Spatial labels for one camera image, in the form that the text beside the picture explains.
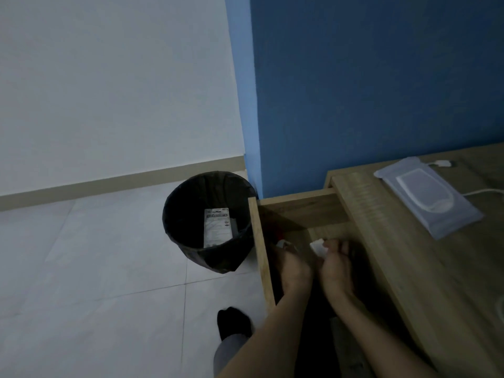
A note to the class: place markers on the person's left hand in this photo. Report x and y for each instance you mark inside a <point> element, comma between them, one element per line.
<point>293,271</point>

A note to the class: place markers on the person's right hand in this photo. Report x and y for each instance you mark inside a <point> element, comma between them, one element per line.
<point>338,275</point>

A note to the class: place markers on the person's left fingers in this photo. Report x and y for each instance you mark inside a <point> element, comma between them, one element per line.
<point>284,252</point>

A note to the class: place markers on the person's right fingers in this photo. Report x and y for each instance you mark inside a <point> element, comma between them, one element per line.
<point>341,249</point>

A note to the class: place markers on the small white paper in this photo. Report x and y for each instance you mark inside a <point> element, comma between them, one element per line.
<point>283,244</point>

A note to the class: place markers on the white tissue piece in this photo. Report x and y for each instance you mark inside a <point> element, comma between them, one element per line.
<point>318,247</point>

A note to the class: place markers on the person's right forearm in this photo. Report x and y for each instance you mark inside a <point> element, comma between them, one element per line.
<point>374,342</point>

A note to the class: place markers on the person's left forearm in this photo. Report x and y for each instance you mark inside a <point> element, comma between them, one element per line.
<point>271,338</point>

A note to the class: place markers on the wooden desk drawer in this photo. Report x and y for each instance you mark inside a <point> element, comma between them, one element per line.
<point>303,210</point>

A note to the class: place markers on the white printed package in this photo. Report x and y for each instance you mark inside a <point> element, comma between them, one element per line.
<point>216,228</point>

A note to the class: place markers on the wooden desk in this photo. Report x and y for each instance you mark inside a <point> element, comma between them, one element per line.
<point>413,271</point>

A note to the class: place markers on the person's black sock foot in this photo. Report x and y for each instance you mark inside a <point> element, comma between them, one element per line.
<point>232,320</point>

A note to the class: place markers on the black trash bin with bag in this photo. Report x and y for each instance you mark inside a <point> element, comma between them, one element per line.
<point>189,232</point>

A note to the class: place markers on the wet wipes packet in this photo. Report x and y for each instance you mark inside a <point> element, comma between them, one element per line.
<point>429,196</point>

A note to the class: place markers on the person's grey trouser leg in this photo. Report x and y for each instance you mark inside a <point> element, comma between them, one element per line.
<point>228,354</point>

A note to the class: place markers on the beige skirting board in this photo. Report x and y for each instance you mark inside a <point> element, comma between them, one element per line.
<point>118,183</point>

